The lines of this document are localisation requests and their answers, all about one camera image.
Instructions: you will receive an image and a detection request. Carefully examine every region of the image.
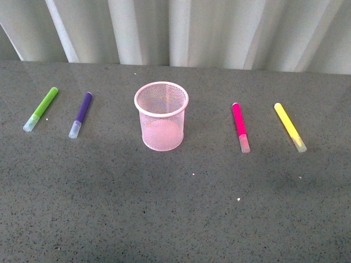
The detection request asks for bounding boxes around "pink mesh pen cup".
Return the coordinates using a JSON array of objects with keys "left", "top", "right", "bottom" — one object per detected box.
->
[{"left": 134, "top": 82, "right": 189, "bottom": 151}]

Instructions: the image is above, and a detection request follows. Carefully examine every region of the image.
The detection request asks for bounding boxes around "yellow marker pen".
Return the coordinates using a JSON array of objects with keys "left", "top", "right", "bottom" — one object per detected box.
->
[{"left": 274, "top": 102, "right": 307, "bottom": 153}]

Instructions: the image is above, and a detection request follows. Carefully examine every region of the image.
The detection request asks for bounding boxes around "pink marker pen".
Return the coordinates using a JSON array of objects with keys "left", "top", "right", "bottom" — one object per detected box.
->
[{"left": 232, "top": 102, "right": 250, "bottom": 153}]

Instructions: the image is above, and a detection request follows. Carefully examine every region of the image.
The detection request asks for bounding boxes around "purple marker pen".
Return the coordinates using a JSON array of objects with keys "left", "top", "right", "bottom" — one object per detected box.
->
[{"left": 69, "top": 92, "right": 93, "bottom": 139}]

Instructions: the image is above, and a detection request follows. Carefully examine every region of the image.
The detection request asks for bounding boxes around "green marker pen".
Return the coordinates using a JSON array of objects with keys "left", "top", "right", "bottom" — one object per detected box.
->
[{"left": 23, "top": 87, "right": 59, "bottom": 132}]

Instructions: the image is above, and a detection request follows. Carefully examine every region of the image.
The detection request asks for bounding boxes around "white pleated curtain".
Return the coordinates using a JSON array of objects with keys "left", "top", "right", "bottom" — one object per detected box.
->
[{"left": 1, "top": 1, "right": 350, "bottom": 74}]

